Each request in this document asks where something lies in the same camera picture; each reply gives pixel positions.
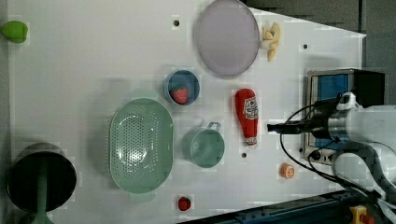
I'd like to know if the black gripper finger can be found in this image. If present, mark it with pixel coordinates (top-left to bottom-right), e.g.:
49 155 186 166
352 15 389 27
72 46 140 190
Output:
267 123 301 134

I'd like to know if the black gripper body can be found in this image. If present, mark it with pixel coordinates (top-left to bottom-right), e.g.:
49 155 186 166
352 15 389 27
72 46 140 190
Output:
300 100 337 139

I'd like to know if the red ketchup bottle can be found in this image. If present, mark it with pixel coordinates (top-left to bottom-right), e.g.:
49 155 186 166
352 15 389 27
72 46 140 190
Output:
234 89 259 148

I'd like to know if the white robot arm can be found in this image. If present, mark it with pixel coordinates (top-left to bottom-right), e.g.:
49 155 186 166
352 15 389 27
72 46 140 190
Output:
267 100 395 224

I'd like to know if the green oval strainer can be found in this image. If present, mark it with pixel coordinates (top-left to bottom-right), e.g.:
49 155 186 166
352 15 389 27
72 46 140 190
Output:
109 90 174 203

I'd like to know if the silver black toaster oven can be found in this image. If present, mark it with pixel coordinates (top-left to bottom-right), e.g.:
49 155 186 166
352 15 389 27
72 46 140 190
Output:
304 69 385 164

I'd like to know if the orange slice toy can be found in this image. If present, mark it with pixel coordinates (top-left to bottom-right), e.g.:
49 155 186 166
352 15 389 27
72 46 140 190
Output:
280 163 295 179

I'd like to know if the yellow red emergency button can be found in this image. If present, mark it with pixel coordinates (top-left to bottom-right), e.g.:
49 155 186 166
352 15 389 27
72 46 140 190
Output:
349 205 375 224

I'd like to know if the lilac round plate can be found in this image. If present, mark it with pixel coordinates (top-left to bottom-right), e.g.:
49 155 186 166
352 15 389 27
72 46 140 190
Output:
195 0 261 76

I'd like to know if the strawberry toy in bowl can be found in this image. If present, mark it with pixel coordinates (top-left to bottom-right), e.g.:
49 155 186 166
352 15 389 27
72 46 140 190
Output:
170 87 188 105

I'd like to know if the small blue bowl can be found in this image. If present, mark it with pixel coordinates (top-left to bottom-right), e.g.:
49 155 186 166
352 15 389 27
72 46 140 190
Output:
163 70 200 105

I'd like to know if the black round pot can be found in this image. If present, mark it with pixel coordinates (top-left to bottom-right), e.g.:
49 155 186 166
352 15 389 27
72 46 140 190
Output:
7 143 77 213

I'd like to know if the green ladle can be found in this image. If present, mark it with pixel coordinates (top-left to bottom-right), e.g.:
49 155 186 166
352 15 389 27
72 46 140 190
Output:
23 154 54 224

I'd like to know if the green pepper toy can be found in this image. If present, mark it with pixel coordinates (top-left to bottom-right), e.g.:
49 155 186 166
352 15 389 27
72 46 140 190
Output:
1 21 28 44

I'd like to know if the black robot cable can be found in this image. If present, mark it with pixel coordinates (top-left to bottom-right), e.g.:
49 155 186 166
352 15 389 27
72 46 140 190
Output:
279 104 384 200

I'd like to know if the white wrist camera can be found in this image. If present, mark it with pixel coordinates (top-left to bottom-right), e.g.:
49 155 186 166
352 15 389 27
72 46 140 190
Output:
336 92 360 111

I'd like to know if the green cup with handle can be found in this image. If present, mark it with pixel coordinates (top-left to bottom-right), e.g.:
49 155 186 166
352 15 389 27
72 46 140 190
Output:
182 121 225 168

